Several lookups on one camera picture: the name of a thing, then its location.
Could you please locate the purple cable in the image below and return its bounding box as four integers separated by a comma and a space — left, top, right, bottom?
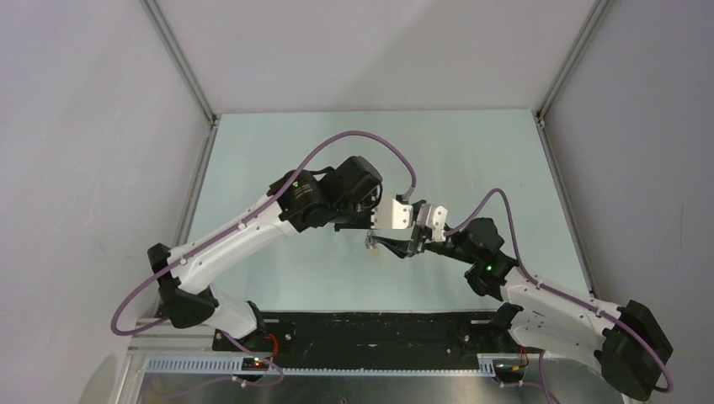
110, 130, 418, 337
443, 188, 675, 394

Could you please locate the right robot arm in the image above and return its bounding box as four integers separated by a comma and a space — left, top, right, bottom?
370, 217, 674, 401

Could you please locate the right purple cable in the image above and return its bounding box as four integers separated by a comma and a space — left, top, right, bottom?
443, 188, 675, 394

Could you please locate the large toothed metal keyring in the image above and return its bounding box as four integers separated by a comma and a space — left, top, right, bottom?
365, 235, 380, 256

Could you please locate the left circuit board with LEDs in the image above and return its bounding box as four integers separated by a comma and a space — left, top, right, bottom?
241, 357, 270, 372

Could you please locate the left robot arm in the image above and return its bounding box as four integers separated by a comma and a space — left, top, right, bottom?
147, 156, 382, 351

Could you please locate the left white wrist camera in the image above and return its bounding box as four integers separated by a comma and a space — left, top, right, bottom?
370, 196, 413, 230

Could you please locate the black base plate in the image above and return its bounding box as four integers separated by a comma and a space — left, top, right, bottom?
211, 310, 536, 372

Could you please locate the left aluminium frame post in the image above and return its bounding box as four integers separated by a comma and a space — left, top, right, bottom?
139, 0, 217, 128

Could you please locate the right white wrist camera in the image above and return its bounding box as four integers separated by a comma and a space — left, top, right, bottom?
414, 202, 448, 242

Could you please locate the right circuit board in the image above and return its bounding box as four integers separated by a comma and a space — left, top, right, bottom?
494, 363, 528, 373

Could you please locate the right aluminium frame post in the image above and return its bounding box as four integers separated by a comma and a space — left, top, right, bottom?
535, 0, 615, 128

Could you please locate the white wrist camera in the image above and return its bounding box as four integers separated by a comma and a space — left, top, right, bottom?
414, 202, 448, 242
370, 196, 413, 230

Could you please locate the grey cable duct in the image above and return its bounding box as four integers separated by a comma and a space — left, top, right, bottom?
144, 355, 495, 377

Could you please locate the aluminium frame post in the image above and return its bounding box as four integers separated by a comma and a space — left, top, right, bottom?
535, 0, 615, 128
139, 0, 217, 128

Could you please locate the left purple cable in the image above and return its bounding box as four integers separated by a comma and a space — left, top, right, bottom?
110, 130, 418, 337

